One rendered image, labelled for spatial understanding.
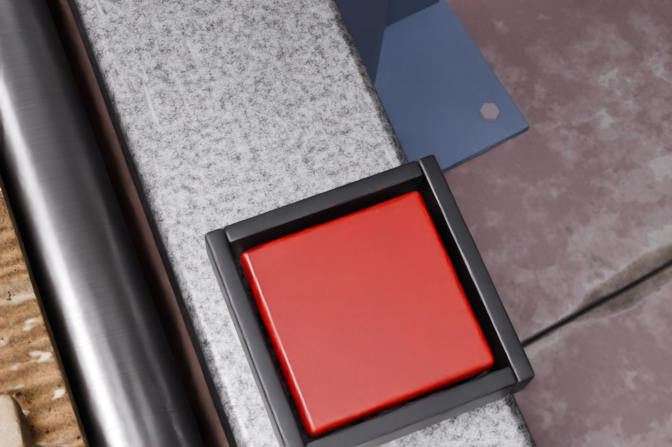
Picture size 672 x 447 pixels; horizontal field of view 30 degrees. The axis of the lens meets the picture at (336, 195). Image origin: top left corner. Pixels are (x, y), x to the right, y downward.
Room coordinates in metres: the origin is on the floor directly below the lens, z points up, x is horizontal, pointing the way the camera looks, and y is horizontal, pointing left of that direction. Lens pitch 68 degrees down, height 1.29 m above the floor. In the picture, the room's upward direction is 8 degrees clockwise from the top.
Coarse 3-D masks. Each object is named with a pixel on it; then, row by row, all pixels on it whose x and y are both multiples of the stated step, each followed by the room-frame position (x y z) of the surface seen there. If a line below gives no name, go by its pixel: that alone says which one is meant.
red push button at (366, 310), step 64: (256, 256) 0.12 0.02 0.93; (320, 256) 0.13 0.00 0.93; (384, 256) 0.13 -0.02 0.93; (448, 256) 0.13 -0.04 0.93; (320, 320) 0.11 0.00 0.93; (384, 320) 0.11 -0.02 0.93; (448, 320) 0.11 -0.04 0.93; (320, 384) 0.09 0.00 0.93; (384, 384) 0.09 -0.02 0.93; (448, 384) 0.09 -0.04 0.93
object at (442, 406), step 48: (336, 192) 0.15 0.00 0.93; (384, 192) 0.15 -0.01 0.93; (432, 192) 0.15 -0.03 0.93; (240, 240) 0.13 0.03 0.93; (240, 288) 0.11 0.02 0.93; (480, 288) 0.12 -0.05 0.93; (240, 336) 0.10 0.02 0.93; (480, 384) 0.09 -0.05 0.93; (288, 432) 0.07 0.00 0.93; (336, 432) 0.07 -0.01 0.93; (384, 432) 0.08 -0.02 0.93
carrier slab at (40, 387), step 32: (0, 192) 0.13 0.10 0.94; (0, 224) 0.12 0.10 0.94; (0, 256) 0.11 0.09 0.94; (0, 288) 0.10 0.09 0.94; (32, 288) 0.10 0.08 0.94; (0, 320) 0.09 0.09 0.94; (32, 320) 0.09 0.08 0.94; (0, 352) 0.08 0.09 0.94; (32, 352) 0.08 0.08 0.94; (0, 384) 0.07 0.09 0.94; (32, 384) 0.07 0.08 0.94; (64, 384) 0.08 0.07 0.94; (32, 416) 0.07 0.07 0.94; (64, 416) 0.07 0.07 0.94
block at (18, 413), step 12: (0, 396) 0.06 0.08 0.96; (0, 408) 0.06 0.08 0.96; (12, 408) 0.06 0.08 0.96; (0, 420) 0.06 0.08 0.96; (12, 420) 0.06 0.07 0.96; (24, 420) 0.06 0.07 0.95; (0, 432) 0.06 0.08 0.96; (12, 432) 0.06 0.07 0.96; (24, 432) 0.06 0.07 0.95; (0, 444) 0.05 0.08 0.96; (12, 444) 0.05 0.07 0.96; (24, 444) 0.05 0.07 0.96
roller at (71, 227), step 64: (0, 0) 0.20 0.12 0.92; (0, 64) 0.18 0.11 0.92; (64, 64) 0.19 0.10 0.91; (0, 128) 0.16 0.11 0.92; (64, 128) 0.16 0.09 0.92; (64, 192) 0.14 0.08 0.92; (64, 256) 0.12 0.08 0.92; (128, 256) 0.12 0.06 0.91; (64, 320) 0.10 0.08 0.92; (128, 320) 0.10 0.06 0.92; (128, 384) 0.08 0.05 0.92
